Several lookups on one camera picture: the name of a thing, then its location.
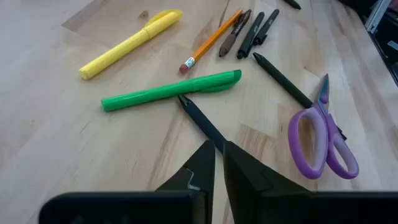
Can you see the yellow pencil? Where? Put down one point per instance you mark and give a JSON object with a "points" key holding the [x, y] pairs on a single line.
{"points": [[124, 46]]}

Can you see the long matte black pen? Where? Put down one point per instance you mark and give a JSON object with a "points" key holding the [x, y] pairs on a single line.
{"points": [[280, 77]]}

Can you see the green highlighter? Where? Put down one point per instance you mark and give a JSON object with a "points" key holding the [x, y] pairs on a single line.
{"points": [[155, 93]]}

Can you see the orange pencil with eraser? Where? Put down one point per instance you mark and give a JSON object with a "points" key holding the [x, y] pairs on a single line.
{"points": [[211, 40]]}

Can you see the black aluminium table frame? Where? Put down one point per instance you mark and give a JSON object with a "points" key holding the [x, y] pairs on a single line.
{"points": [[384, 46]]}

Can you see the black clip pen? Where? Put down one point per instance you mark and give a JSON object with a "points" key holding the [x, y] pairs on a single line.
{"points": [[267, 26], [248, 40]]}

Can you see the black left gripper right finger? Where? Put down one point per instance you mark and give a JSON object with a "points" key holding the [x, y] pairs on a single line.
{"points": [[248, 193]]}

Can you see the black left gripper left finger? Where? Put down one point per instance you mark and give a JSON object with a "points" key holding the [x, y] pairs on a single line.
{"points": [[199, 174]]}

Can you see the brown marker pen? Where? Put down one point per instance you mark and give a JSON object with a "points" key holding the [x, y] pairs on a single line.
{"points": [[230, 40]]}

